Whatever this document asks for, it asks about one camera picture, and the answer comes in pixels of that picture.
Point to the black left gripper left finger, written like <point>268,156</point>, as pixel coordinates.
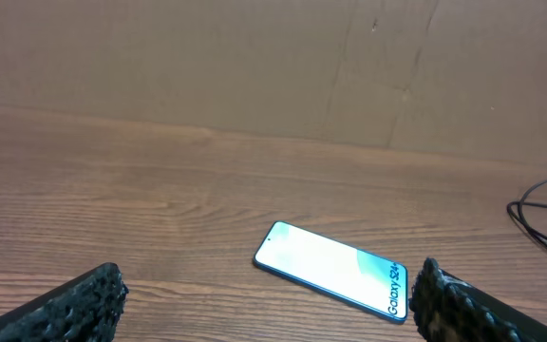
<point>86,308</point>

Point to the Samsung Galaxy smartphone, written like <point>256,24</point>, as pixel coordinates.
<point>371,283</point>

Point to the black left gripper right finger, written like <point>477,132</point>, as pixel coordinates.
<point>446,308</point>

